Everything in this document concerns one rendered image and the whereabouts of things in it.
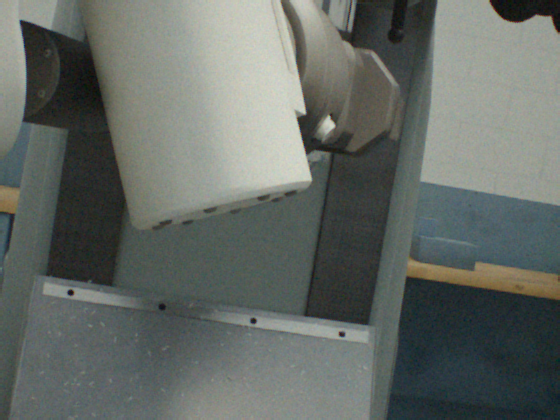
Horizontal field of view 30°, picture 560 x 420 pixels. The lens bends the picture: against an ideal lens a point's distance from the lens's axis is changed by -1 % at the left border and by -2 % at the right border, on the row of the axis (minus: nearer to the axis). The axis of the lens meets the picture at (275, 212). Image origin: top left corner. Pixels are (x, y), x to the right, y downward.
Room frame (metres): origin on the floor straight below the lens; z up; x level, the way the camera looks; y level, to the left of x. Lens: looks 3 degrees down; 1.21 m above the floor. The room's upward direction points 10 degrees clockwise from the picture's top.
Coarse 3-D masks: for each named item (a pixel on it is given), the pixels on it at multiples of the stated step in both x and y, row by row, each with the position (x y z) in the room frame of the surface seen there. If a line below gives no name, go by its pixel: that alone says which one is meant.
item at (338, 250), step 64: (64, 0) 1.00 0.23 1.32; (384, 64) 0.99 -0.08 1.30; (64, 192) 0.95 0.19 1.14; (320, 192) 0.99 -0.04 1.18; (384, 192) 0.99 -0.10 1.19; (64, 256) 0.96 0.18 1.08; (128, 256) 0.97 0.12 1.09; (192, 256) 0.98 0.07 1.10; (256, 256) 0.98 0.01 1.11; (320, 256) 0.99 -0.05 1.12; (384, 256) 1.00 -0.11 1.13; (0, 320) 0.99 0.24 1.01; (384, 320) 1.02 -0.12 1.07; (0, 384) 0.98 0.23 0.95; (384, 384) 1.03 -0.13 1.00
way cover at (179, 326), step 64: (64, 320) 0.94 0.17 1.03; (128, 320) 0.95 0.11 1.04; (192, 320) 0.96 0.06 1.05; (256, 320) 0.97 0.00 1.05; (320, 320) 0.99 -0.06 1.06; (64, 384) 0.92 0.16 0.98; (128, 384) 0.93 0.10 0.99; (192, 384) 0.94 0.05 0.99; (256, 384) 0.95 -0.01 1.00; (320, 384) 0.96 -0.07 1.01
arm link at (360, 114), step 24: (336, 48) 0.46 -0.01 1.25; (360, 48) 0.55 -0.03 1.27; (336, 72) 0.45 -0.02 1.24; (360, 72) 0.53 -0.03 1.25; (384, 72) 0.55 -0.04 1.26; (336, 96) 0.47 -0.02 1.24; (360, 96) 0.55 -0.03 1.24; (384, 96) 0.55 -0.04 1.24; (336, 120) 0.49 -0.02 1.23; (360, 120) 0.55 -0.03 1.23; (384, 120) 0.54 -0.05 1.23; (312, 144) 0.48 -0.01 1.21; (336, 144) 0.52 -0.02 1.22; (360, 144) 0.55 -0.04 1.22
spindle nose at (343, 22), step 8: (320, 0) 0.59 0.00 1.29; (328, 0) 0.59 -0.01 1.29; (336, 0) 0.59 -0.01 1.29; (344, 0) 0.59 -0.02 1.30; (352, 0) 0.60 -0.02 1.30; (328, 8) 0.59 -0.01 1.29; (336, 8) 0.59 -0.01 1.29; (344, 8) 0.59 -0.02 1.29; (352, 8) 0.60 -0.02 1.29; (328, 16) 0.59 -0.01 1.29; (336, 16) 0.59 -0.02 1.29; (344, 16) 0.59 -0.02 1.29; (352, 16) 0.60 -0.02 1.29; (336, 24) 0.59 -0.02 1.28; (344, 24) 0.60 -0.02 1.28; (352, 24) 0.61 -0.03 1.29; (344, 32) 0.60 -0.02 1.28
